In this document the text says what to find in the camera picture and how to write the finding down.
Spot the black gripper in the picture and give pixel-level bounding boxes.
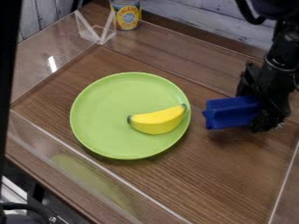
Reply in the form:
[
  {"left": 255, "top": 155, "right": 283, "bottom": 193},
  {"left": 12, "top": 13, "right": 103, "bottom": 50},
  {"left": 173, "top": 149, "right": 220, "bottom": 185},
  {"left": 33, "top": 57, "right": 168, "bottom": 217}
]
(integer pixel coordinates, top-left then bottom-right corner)
[{"left": 236, "top": 62, "right": 295, "bottom": 133}]

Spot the blue block object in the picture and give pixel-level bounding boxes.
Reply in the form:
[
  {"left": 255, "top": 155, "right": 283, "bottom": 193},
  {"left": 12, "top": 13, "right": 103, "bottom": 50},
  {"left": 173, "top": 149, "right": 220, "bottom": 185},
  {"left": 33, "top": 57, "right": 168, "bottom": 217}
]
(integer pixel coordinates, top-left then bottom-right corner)
[{"left": 201, "top": 96, "right": 260, "bottom": 130}]

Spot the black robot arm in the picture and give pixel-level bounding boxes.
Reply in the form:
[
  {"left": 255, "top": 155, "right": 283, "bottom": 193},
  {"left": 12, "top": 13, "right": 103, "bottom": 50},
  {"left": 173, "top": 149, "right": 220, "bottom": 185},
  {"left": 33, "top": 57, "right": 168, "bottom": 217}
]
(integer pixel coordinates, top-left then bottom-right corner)
[{"left": 235, "top": 0, "right": 299, "bottom": 133}]

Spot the green round plate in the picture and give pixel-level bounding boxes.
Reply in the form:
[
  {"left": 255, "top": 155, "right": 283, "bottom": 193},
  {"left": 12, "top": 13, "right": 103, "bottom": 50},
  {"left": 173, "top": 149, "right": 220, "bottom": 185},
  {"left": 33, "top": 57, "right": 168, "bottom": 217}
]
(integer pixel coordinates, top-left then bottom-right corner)
[{"left": 69, "top": 72, "right": 192, "bottom": 160}]

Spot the yellow toy banana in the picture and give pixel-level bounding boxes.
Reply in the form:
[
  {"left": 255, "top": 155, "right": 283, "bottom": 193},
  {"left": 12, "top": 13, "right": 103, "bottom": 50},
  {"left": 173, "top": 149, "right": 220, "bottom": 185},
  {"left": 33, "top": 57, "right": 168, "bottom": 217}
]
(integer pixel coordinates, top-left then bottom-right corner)
[{"left": 127, "top": 103, "right": 187, "bottom": 135}]

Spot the yellow labelled tin can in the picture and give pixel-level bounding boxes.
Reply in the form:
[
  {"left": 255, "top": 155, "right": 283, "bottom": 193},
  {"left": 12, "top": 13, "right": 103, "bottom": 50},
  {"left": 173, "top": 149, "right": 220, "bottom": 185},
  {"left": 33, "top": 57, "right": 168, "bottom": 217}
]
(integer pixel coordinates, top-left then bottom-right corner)
[{"left": 109, "top": 0, "right": 141, "bottom": 31}]

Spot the clear acrylic corner bracket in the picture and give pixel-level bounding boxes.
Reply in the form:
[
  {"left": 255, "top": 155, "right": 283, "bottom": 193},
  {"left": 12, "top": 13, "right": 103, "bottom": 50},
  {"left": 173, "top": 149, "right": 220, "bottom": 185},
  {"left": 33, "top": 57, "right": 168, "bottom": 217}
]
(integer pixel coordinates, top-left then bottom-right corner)
[{"left": 75, "top": 10, "right": 117, "bottom": 46}]

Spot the clear acrylic front wall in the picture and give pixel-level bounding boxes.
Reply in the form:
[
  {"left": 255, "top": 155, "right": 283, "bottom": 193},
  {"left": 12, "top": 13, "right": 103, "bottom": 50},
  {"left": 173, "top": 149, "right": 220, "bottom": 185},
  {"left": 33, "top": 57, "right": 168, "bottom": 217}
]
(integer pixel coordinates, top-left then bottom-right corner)
[{"left": 5, "top": 111, "right": 192, "bottom": 224}]

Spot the black cable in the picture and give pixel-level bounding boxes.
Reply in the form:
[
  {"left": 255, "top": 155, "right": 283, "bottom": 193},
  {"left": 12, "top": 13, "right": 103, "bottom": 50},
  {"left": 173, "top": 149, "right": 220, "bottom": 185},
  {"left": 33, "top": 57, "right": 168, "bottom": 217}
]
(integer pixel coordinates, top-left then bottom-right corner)
[{"left": 0, "top": 201, "right": 52, "bottom": 224}]

